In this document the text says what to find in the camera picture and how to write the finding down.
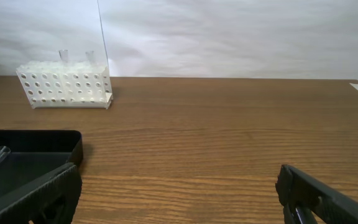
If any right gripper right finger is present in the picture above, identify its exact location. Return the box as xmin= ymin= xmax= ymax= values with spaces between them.
xmin=275 ymin=164 xmax=358 ymax=224

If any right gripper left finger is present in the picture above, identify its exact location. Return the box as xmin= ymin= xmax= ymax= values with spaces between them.
xmin=0 ymin=162 xmax=83 ymax=224

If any white test tube rack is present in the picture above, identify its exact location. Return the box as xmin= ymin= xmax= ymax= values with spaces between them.
xmin=15 ymin=60 xmax=114 ymax=110

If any black tray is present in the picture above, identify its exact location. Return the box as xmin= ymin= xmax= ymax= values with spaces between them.
xmin=0 ymin=129 xmax=84 ymax=222

